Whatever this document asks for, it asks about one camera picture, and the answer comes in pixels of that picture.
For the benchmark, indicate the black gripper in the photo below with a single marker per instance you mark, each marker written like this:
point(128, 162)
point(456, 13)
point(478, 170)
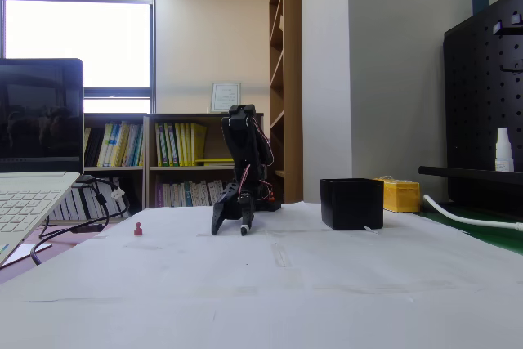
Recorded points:
point(232, 203)

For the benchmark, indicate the small red block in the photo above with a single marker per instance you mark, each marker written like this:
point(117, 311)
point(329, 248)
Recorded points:
point(138, 231)

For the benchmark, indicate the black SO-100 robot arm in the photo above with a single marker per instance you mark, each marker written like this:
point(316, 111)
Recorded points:
point(241, 148)

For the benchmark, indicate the black square plastic cup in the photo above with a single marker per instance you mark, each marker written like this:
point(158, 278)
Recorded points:
point(351, 206)

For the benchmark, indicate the yellow cardboard box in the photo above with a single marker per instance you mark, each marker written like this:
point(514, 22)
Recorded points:
point(402, 198)

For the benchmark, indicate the orange black table clamp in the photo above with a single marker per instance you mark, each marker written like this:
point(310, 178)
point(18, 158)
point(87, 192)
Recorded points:
point(270, 195)

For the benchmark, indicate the low wooden bookshelf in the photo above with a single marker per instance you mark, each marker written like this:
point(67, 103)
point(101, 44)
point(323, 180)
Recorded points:
point(116, 169)
point(184, 169)

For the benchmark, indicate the yellow spine book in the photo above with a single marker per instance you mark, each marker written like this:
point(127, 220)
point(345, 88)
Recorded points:
point(198, 144)

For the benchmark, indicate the white taped paper cover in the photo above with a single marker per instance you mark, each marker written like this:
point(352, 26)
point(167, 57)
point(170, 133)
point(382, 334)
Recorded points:
point(261, 292)

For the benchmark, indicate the framed white certificate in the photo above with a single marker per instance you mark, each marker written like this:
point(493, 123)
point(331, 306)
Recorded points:
point(226, 97)

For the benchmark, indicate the tall wooden bookshelf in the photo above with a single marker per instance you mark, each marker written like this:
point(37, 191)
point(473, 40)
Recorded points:
point(292, 79)

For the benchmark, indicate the loose white paper sheet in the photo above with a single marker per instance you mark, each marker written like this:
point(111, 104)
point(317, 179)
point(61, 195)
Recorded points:
point(28, 253)

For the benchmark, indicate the white keyboard laptop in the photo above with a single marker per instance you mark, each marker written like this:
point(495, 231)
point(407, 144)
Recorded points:
point(41, 120)

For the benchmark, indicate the large bright window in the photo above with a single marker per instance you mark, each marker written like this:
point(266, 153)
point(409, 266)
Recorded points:
point(77, 42)

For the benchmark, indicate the green desk mat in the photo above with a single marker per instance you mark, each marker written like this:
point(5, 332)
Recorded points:
point(490, 234)

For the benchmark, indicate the white plastic bottle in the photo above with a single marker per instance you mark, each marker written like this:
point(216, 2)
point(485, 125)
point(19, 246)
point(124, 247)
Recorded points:
point(503, 153)

